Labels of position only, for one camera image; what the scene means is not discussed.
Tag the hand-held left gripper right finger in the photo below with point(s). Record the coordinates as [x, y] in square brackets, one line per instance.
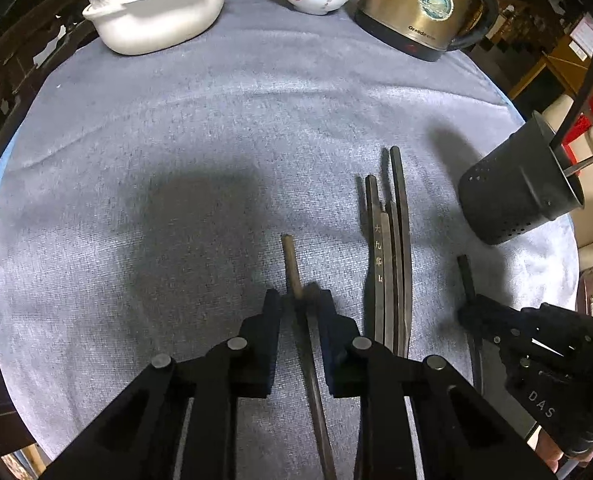
[327, 337]

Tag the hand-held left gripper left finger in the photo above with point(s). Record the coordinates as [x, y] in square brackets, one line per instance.
[275, 322]

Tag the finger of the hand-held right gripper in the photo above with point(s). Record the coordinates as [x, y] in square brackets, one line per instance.
[486, 317]

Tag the brown chopstick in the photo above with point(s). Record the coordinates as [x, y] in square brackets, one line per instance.
[292, 270]

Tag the grey chopstick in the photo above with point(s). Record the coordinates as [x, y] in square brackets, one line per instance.
[387, 270]
[592, 161]

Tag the black perforated utensil holder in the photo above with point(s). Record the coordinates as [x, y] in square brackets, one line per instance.
[511, 190]

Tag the dark chopstick with white print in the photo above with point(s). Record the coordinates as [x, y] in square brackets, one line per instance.
[374, 210]

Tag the person's right hand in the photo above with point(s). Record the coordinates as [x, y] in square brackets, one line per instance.
[559, 460]

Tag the grey tablecloth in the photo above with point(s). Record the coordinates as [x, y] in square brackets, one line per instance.
[176, 135]

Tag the white plastic basin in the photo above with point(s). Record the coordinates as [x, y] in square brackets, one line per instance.
[156, 20]

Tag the dark carved wooden chair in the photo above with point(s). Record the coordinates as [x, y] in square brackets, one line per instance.
[6, 85]

